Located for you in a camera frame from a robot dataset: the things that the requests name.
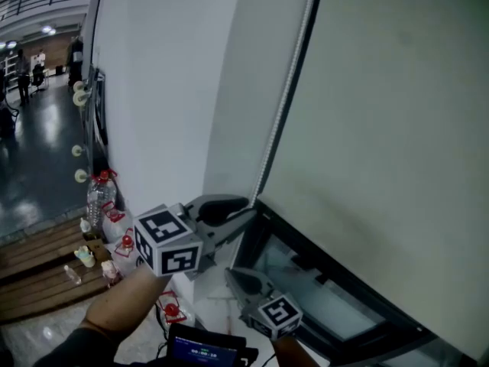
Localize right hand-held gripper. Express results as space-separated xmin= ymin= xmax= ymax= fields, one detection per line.
xmin=225 ymin=268 xmax=303 ymax=342

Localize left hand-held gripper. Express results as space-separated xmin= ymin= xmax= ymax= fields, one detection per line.
xmin=133 ymin=193 xmax=257 ymax=281

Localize bead pull cord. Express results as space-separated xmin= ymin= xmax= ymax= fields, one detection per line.
xmin=248 ymin=0 xmax=321 ymax=206

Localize white roller blind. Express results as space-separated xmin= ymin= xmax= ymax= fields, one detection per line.
xmin=256 ymin=0 xmax=489 ymax=362

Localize person's right forearm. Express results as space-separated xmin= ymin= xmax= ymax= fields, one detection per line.
xmin=273 ymin=334 xmax=320 ymax=367

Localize person's left forearm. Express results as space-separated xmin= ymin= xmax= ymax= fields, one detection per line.
xmin=79 ymin=260 xmax=175 ymax=346

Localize black screen device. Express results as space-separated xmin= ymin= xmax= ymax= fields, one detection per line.
xmin=166 ymin=322 xmax=249 ymax=367

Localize brown cardboard box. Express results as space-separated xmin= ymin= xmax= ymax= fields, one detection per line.
xmin=86 ymin=238 xmax=112 ymax=262

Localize pale yellow sippy cup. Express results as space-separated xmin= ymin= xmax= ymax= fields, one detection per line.
xmin=73 ymin=245 xmax=96 ymax=269

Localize small clear plastic bottle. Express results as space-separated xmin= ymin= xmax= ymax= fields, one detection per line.
xmin=63 ymin=265 xmax=83 ymax=286

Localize black platform trolley white wheels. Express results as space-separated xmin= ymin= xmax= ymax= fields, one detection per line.
xmin=71 ymin=65 xmax=111 ymax=186

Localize person's dark grey shirt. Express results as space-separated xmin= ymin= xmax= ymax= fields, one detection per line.
xmin=33 ymin=326 xmax=120 ymax=367

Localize wooden platform steps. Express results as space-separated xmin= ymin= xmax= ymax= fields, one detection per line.
xmin=0 ymin=215 xmax=125 ymax=325

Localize garment on stand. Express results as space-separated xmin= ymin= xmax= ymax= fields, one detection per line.
xmin=66 ymin=35 xmax=85 ymax=88

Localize group of ceiling lights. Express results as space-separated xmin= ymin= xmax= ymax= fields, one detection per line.
xmin=0 ymin=24 xmax=58 ymax=50

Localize black window frame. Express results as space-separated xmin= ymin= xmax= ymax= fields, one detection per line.
xmin=228 ymin=199 xmax=489 ymax=367

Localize clear water jug red handle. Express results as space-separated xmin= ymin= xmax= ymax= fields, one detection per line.
xmin=157 ymin=290 xmax=194 ymax=327
xmin=100 ymin=200 xmax=129 ymax=244
xmin=113 ymin=227 xmax=148 ymax=269
xmin=86 ymin=168 xmax=118 ymax=229

